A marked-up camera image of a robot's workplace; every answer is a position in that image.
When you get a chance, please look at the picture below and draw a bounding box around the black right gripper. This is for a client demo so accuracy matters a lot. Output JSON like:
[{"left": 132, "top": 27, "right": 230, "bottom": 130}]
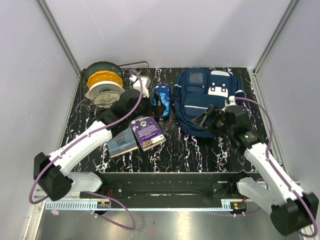
[{"left": 191, "top": 104, "right": 234, "bottom": 138}]

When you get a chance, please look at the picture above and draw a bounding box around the blue pencil case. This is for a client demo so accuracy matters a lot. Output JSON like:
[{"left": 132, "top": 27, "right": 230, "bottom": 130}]
[{"left": 151, "top": 84, "right": 171, "bottom": 119}]

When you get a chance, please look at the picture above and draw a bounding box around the purple treehouse paperback book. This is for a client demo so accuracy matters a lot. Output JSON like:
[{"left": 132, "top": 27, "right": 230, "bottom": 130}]
[{"left": 130, "top": 116, "right": 166, "bottom": 152}]

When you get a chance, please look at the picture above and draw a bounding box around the navy blue student backpack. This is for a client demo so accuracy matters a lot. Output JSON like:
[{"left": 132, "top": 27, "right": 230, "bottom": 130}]
[{"left": 171, "top": 67, "right": 245, "bottom": 139}]

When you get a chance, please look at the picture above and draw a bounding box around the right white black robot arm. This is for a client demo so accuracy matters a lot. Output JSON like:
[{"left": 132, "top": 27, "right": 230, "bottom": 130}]
[{"left": 192, "top": 96, "right": 319, "bottom": 238}]

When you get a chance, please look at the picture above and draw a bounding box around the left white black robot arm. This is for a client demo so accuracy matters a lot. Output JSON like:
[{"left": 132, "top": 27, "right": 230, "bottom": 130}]
[{"left": 29, "top": 72, "right": 165, "bottom": 204}]

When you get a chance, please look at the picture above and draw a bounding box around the dark blue 1984 book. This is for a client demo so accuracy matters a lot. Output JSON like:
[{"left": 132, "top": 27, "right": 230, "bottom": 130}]
[{"left": 106, "top": 127, "right": 138, "bottom": 158}]

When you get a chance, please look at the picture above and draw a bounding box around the grey speckled plate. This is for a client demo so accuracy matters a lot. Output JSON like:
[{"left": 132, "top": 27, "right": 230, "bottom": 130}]
[{"left": 93, "top": 91, "right": 122, "bottom": 108}]

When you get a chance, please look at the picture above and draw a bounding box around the orange plate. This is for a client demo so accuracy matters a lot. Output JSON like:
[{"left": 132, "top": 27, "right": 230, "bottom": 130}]
[{"left": 87, "top": 70, "right": 124, "bottom": 89}]

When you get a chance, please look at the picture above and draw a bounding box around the white plate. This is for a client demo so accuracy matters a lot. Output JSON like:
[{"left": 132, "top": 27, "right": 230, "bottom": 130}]
[{"left": 85, "top": 80, "right": 125, "bottom": 100}]

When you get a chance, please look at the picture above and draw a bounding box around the dark green plate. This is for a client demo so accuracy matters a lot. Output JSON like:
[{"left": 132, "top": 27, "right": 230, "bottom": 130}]
[{"left": 85, "top": 61, "right": 123, "bottom": 80}]

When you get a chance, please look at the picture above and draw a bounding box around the black wire dish rack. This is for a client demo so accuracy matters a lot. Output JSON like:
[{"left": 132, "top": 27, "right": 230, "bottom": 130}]
[{"left": 81, "top": 61, "right": 155, "bottom": 111}]

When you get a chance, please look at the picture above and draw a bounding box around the right aluminium corner post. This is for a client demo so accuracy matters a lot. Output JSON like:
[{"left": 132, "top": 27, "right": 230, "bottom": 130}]
[{"left": 253, "top": 0, "right": 301, "bottom": 75}]

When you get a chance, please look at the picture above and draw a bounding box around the aluminium corner post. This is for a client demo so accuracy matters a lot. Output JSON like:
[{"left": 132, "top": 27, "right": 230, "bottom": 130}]
[
  {"left": 37, "top": 0, "right": 82, "bottom": 73},
  {"left": 253, "top": 0, "right": 301, "bottom": 75}
]

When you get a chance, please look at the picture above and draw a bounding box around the aluminium frame rail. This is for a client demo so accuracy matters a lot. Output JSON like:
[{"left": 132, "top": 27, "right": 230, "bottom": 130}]
[{"left": 34, "top": 181, "right": 307, "bottom": 202}]

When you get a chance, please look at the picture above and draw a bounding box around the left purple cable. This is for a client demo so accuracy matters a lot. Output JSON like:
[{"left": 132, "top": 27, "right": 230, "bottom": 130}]
[{"left": 28, "top": 69, "right": 144, "bottom": 230}]

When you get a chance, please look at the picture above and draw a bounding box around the grey slotted cable duct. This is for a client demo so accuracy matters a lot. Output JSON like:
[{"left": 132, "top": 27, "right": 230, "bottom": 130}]
[{"left": 45, "top": 200, "right": 233, "bottom": 212}]

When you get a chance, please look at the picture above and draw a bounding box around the left aluminium corner post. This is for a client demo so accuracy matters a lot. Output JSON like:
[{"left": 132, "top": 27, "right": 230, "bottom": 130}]
[{"left": 37, "top": 0, "right": 82, "bottom": 73}]

